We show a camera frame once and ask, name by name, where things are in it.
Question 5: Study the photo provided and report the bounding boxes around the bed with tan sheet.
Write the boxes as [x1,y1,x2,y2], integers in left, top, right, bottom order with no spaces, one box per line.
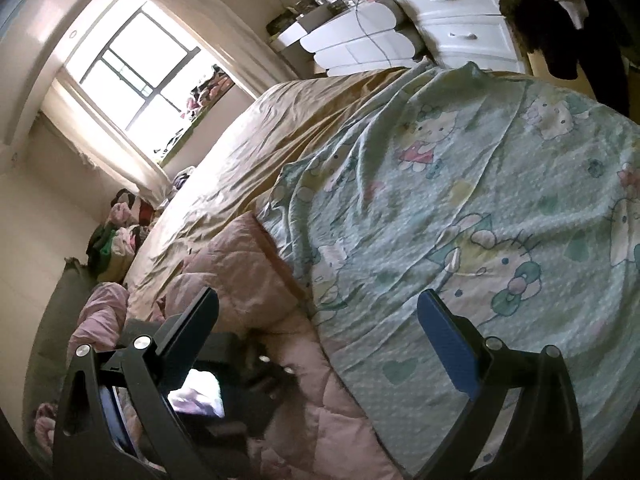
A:
[122,66,432,311]

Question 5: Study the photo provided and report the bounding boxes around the thin dark cable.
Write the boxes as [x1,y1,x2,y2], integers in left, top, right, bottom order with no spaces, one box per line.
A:
[350,0,397,68]

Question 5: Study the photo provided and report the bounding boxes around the clothes on green windowsill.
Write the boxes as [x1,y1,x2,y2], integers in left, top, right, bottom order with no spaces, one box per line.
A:
[154,64,237,162]

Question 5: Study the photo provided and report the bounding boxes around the white dresser with drawers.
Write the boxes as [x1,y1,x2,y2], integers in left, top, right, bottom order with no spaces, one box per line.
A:
[374,0,532,77]

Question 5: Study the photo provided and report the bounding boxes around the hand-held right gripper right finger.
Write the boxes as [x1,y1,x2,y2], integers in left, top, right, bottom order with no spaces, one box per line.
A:
[416,288,584,480]

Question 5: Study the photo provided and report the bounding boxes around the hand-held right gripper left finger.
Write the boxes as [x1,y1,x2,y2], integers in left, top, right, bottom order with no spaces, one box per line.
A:
[52,286,221,480]

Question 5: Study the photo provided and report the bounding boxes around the dark hanging clothes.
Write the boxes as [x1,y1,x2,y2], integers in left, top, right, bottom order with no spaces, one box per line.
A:
[499,0,640,127]

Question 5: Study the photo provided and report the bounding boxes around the pink quilted comforter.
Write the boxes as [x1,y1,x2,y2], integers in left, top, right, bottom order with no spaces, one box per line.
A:
[67,212,407,480]

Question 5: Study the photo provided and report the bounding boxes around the white curtain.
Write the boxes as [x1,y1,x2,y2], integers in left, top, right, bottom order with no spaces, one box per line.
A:
[41,79,172,202]
[131,0,302,97]

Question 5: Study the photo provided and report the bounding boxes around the window with dark frame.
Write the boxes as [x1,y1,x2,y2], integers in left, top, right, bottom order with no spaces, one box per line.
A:
[64,0,237,137]

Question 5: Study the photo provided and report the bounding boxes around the pile of colourful clothes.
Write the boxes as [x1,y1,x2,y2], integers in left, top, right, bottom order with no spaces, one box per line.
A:
[86,164,197,282]

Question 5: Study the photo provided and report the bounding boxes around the cartoon cat printed blanket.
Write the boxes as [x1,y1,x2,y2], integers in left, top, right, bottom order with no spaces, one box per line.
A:
[255,60,640,480]

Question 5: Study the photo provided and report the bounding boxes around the white scalloped vanity table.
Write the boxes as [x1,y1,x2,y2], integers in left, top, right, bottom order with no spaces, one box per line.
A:
[274,0,427,79]

